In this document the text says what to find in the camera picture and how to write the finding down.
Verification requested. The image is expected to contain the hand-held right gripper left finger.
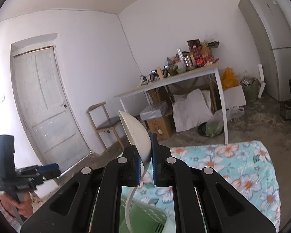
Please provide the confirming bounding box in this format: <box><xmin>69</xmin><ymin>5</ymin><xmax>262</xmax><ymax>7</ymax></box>
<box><xmin>21</xmin><ymin>145</ymin><xmax>146</xmax><ymax>233</ymax></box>

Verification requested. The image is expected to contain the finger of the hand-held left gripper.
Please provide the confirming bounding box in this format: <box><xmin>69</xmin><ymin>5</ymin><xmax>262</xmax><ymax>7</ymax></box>
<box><xmin>16</xmin><ymin>163</ymin><xmax>59</xmax><ymax>176</ymax></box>
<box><xmin>36</xmin><ymin>170</ymin><xmax>62</xmax><ymax>187</ymax></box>

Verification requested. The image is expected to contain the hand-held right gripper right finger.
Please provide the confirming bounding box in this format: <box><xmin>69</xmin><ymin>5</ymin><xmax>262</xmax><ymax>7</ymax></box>
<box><xmin>150</xmin><ymin>133</ymin><xmax>277</xmax><ymax>233</ymax></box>

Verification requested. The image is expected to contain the white plastic spoon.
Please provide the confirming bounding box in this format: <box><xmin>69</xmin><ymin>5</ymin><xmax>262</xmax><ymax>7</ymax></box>
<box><xmin>118</xmin><ymin>110</ymin><xmax>152</xmax><ymax>233</ymax></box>

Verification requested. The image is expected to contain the green perforated utensil basket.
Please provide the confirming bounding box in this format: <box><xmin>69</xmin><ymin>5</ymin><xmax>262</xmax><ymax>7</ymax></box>
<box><xmin>121</xmin><ymin>186</ymin><xmax>169</xmax><ymax>233</ymax></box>

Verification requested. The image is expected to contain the person's left hand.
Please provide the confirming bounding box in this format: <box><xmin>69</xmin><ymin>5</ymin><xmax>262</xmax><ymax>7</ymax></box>
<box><xmin>1</xmin><ymin>192</ymin><xmax>34</xmax><ymax>217</ymax></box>

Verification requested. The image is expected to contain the brown cardboard box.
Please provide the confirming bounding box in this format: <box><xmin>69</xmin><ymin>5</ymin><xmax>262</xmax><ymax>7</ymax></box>
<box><xmin>145</xmin><ymin>115</ymin><xmax>176</xmax><ymax>141</ymax></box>

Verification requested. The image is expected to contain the grey wrapped package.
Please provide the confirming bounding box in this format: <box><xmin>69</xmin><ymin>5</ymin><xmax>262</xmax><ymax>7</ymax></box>
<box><xmin>139</xmin><ymin>101</ymin><xmax>169</xmax><ymax>121</ymax></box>

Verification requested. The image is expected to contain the wooden chair dark seat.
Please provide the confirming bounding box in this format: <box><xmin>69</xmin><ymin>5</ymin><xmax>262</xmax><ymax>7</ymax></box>
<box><xmin>87</xmin><ymin>101</ymin><xmax>125</xmax><ymax>154</ymax></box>

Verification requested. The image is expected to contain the white woven sack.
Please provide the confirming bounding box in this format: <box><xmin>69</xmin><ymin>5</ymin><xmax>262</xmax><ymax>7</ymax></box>
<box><xmin>172</xmin><ymin>89</ymin><xmax>214</xmax><ymax>133</ymax></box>

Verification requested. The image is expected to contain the white wooden door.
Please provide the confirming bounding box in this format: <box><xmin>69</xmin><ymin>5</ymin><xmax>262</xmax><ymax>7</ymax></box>
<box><xmin>12</xmin><ymin>46</ymin><xmax>92</xmax><ymax>167</ymax></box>

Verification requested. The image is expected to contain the clear plastic bag with greens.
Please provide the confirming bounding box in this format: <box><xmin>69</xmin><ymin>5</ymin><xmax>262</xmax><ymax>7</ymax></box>
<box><xmin>206</xmin><ymin>106</ymin><xmax>245</xmax><ymax>137</ymax></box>

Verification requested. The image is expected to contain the floral blue blanket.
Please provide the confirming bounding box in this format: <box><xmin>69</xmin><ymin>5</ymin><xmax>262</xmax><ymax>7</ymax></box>
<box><xmin>136</xmin><ymin>141</ymin><xmax>282</xmax><ymax>233</ymax></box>

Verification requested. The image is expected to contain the white-legged table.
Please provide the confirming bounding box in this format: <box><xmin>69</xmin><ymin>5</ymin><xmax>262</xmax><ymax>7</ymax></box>
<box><xmin>113</xmin><ymin>62</ymin><xmax>230</xmax><ymax>144</ymax></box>

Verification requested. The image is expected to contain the white cardboard box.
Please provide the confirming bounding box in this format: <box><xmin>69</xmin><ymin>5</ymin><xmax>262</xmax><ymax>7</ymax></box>
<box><xmin>224</xmin><ymin>84</ymin><xmax>247</xmax><ymax>108</ymax></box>

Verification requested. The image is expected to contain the silver metal container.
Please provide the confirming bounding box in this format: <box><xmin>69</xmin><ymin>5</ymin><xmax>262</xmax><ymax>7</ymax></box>
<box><xmin>183</xmin><ymin>55</ymin><xmax>195</xmax><ymax>69</ymax></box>

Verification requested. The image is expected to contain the orange plastic bag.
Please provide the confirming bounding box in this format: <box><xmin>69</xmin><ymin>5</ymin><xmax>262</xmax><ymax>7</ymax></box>
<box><xmin>221</xmin><ymin>67</ymin><xmax>239</xmax><ymax>91</ymax></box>

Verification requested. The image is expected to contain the green bag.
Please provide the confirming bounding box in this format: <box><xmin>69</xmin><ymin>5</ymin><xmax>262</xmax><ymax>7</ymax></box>
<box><xmin>241</xmin><ymin>78</ymin><xmax>261</xmax><ymax>102</ymax></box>

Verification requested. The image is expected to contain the white board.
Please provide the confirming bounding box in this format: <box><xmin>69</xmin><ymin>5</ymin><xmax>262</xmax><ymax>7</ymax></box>
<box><xmin>257</xmin><ymin>64</ymin><xmax>266</xmax><ymax>98</ymax></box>

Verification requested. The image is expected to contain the rice cooker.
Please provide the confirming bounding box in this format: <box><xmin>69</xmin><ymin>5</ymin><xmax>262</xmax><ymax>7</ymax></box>
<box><xmin>280</xmin><ymin>79</ymin><xmax>291</xmax><ymax>121</ymax></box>

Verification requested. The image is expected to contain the silver refrigerator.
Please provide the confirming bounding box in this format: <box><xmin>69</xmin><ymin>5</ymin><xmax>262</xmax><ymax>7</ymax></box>
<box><xmin>238</xmin><ymin>0</ymin><xmax>291</xmax><ymax>102</ymax></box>

